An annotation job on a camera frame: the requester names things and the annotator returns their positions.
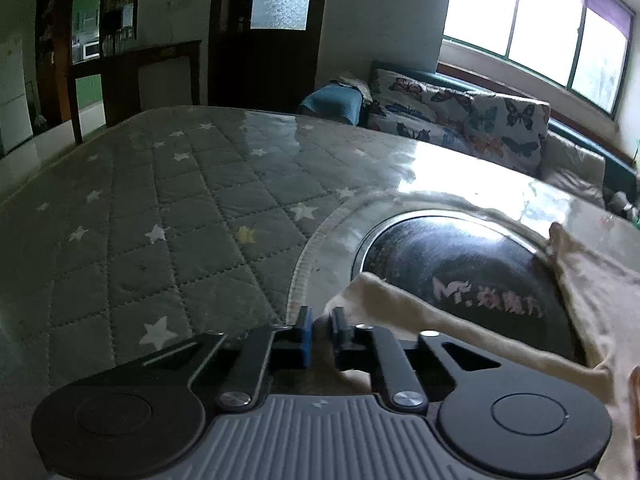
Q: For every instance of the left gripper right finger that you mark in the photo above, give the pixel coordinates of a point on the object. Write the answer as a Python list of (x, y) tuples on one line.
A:
[(376, 351)]

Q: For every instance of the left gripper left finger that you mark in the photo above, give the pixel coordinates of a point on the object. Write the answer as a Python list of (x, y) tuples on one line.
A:
[(266, 348)]

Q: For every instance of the cream garment with number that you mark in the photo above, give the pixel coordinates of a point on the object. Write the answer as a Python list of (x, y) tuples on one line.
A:
[(602, 297)]

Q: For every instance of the black round cooktop plate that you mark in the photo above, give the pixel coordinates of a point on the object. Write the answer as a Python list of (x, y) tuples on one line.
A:
[(474, 269)]

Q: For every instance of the grey quilted star table cover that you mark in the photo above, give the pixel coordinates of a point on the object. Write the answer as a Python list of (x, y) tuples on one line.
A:
[(186, 219)]

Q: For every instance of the blue folded blanket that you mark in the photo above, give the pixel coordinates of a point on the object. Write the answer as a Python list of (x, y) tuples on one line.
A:
[(334, 102)]

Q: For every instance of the long butterfly print pillow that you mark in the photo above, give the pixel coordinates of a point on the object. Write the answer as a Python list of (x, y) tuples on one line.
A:
[(405, 107)]

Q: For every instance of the grey plain pillow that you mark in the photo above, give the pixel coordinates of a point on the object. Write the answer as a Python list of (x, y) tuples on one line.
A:
[(573, 169)]

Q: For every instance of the large butterfly print pillow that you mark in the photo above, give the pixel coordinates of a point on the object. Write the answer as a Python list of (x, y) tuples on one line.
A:
[(507, 130)]

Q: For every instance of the grey plush toy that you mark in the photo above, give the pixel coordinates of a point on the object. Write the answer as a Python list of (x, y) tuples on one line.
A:
[(620, 205)]

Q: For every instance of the dark wooden side table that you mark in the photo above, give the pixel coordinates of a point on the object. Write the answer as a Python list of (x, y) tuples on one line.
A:
[(139, 79)]

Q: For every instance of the dark door with frosted glass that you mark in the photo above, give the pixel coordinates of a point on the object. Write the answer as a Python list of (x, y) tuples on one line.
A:
[(263, 54)]

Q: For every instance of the window with green frame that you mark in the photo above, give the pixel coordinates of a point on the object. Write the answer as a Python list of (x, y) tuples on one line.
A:
[(581, 45)]

